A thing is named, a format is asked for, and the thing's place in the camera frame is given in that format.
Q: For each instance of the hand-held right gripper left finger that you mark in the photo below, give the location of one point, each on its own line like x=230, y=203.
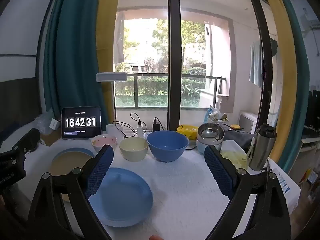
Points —
x=100, y=170

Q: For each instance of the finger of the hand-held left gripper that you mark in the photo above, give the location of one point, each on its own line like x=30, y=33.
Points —
x=27, y=138

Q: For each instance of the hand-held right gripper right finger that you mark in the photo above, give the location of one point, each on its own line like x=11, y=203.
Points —
x=220, y=172

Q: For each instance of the pink dotted bowl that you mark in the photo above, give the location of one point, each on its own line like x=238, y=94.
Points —
x=103, y=140

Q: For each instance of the person's right hand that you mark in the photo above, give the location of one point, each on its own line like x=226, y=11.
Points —
x=155, y=237

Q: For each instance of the yellow patterned tissue pack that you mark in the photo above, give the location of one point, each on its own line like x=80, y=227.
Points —
x=235, y=156

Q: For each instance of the brown cardboard piece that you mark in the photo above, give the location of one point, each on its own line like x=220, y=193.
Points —
x=50, y=140

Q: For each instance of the clear plastic bag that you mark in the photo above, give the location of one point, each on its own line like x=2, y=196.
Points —
x=43, y=122

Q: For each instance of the small white box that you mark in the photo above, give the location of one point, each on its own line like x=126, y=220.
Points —
x=54, y=125

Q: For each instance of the pale lilac bowl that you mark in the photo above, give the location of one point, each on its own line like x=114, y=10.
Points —
x=208, y=141

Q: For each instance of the beige plate with blue rim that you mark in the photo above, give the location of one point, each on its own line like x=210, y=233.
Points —
x=67, y=160

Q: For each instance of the grey cloth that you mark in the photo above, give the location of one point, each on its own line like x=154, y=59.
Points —
x=240, y=138

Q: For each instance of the cream bowl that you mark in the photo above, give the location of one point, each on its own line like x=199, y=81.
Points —
x=133, y=150

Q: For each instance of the white cylindrical container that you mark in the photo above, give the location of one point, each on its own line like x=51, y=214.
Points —
x=112, y=130

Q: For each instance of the steel thermos bottle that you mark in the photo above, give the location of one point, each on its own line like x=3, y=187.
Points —
x=261, y=150

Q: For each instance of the yellow round lid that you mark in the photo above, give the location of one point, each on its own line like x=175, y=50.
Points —
x=234, y=127

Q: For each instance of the black tablet clock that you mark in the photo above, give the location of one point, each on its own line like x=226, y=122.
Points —
x=80, y=122

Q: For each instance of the yellow printed packet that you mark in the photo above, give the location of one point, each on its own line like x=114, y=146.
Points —
x=186, y=132

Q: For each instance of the white charger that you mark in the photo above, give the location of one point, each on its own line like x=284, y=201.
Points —
x=139, y=130

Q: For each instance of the white plastic box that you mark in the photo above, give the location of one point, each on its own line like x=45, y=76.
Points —
x=247, y=122

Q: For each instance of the blue plastic bag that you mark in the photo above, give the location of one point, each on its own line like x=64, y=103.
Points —
x=208, y=116

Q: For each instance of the large blue bowl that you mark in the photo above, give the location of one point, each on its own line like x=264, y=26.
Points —
x=167, y=145

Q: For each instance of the white printed pack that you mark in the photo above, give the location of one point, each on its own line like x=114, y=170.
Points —
x=281, y=177

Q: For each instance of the black charger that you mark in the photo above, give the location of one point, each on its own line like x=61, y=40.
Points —
x=155, y=126

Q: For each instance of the black balcony railing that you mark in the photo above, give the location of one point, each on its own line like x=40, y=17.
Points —
x=136, y=90

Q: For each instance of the white desk lamp head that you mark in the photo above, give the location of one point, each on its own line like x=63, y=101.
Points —
x=111, y=77

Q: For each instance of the teal curtain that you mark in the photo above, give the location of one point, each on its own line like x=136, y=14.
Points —
x=301, y=92
x=72, y=55

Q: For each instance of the black monitor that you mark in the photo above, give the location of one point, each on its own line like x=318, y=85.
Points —
x=313, y=112

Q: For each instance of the light blue hanging garment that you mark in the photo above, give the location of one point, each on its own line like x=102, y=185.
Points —
x=255, y=65

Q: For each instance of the yellow curtain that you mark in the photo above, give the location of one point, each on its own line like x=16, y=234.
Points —
x=287, y=80
x=107, y=42

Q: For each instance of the white hanging garment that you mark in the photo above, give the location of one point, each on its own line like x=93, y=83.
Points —
x=119, y=42

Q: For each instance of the dark green hanging garment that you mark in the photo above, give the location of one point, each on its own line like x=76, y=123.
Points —
x=273, y=46

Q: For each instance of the black door frame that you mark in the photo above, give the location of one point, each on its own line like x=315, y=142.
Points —
x=174, y=55

